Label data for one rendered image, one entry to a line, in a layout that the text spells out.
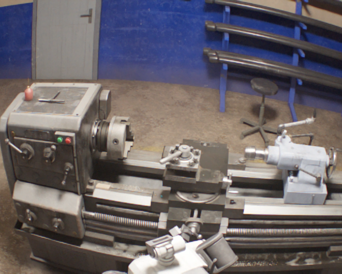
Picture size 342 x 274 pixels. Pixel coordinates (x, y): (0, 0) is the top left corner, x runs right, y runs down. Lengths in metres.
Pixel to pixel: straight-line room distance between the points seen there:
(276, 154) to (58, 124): 1.27
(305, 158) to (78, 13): 3.91
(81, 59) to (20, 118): 3.40
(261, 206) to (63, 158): 1.20
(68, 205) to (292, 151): 1.40
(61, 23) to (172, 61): 1.69
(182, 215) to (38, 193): 0.92
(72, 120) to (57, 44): 3.57
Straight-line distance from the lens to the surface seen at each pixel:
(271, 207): 2.62
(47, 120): 2.45
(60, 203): 2.64
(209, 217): 2.46
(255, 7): 4.95
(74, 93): 2.65
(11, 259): 3.42
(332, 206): 2.81
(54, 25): 5.81
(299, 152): 2.60
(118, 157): 2.58
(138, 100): 5.33
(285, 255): 2.96
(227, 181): 2.49
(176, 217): 2.44
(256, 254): 2.92
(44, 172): 2.64
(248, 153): 2.58
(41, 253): 3.26
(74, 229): 2.69
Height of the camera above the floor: 2.53
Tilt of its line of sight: 34 degrees down
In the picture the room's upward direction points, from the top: 3 degrees clockwise
